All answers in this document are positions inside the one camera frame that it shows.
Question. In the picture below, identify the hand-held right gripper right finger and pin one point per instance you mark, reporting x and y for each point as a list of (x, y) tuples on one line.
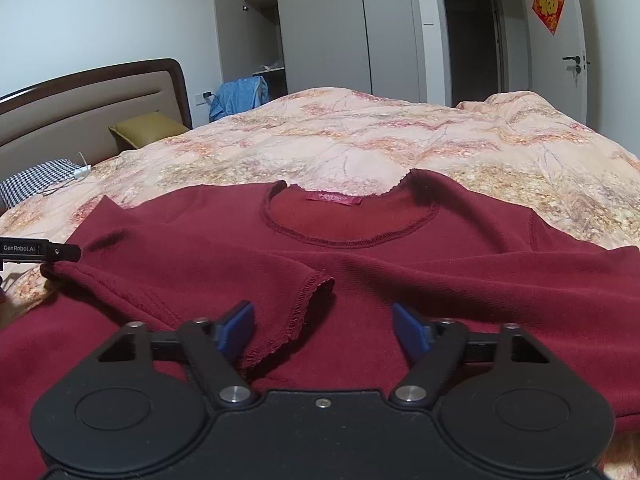
[(410, 331)]

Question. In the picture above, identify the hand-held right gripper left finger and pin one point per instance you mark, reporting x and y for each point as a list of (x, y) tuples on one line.
[(235, 331)]

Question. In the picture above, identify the mustard yellow pillow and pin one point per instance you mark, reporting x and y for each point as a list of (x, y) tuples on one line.
[(145, 129)]

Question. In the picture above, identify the white folded cloth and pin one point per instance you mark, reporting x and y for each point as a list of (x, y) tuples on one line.
[(270, 66)]

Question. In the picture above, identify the white room door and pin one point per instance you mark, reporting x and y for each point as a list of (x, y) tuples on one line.
[(565, 85)]

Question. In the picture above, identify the houndstooth checked pillow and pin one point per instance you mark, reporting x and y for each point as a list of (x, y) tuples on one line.
[(35, 177)]

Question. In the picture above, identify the dark red knit shirt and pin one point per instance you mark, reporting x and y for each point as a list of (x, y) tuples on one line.
[(350, 280)]

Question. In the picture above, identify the floral peach blanket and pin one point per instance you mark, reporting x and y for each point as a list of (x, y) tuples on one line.
[(380, 135)]

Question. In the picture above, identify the white wall socket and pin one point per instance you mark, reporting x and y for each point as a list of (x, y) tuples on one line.
[(206, 97)]

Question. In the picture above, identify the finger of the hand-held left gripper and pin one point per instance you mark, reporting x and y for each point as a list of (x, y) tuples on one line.
[(67, 252)]

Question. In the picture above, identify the grey wardrobe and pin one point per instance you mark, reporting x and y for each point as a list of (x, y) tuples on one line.
[(325, 30)]

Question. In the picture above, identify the blue garment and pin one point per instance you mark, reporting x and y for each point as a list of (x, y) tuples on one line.
[(237, 97)]

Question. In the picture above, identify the red diamond door decoration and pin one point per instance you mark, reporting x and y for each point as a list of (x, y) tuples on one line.
[(549, 0)]

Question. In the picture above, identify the beige padded bed headboard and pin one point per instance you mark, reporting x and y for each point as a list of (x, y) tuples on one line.
[(65, 110)]

